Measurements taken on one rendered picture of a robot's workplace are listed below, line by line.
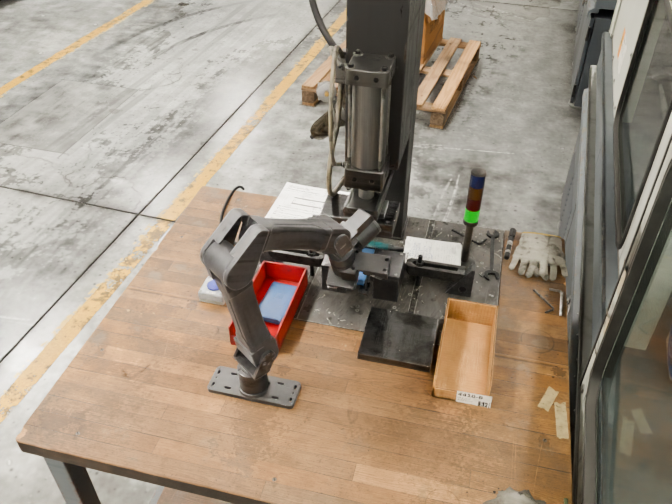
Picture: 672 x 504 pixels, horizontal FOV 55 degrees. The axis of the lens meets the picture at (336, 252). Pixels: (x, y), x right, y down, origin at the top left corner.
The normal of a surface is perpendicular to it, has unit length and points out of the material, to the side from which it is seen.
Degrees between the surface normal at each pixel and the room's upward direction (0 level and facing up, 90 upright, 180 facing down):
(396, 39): 90
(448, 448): 0
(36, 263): 0
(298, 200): 1
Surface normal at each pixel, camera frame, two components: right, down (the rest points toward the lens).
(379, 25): -0.25, 0.62
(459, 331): 0.00, -0.77
